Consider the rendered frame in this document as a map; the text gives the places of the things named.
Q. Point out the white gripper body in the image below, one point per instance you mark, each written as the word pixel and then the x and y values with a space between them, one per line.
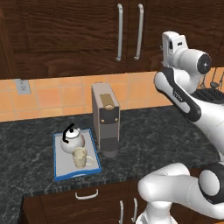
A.
pixel 166 55

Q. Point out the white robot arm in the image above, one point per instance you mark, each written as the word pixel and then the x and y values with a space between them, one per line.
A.
pixel 178 186

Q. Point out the beige mug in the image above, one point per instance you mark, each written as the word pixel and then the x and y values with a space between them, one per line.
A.
pixel 79 159

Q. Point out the grey tray with blue rim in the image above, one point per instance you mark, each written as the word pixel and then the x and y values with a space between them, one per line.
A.
pixel 62 166

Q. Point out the dark wood base cabinet door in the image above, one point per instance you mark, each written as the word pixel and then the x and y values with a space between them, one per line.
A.
pixel 140 207
pixel 87 218

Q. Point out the black hanging utensil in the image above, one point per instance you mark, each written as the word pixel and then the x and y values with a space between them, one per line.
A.
pixel 202 81
pixel 214 83

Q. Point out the grey and beige coffee machine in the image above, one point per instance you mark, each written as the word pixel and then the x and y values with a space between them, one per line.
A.
pixel 106 116

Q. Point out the dark wood drawer front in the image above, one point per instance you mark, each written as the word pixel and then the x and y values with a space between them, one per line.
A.
pixel 58 201

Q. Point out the dark wood wall cabinet door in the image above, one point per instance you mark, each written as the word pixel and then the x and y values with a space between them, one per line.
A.
pixel 64 35
pixel 151 23

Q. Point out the grey wall socket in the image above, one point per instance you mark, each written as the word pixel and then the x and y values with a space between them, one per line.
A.
pixel 23 86

